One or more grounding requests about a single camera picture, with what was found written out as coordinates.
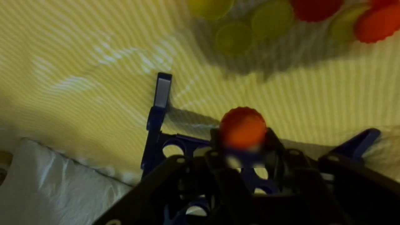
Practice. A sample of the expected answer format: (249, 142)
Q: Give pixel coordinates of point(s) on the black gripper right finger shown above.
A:
(333, 188)

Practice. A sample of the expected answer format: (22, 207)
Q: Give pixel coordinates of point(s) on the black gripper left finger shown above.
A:
(188, 192)

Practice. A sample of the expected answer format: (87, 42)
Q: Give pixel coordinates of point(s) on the yellow game chip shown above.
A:
(210, 7)
(344, 26)
(273, 19)
(233, 38)

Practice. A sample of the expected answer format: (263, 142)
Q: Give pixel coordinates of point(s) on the yellow bed sheet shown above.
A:
(83, 63)

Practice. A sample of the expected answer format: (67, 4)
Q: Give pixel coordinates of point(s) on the blue connect four frame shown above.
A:
(155, 121)

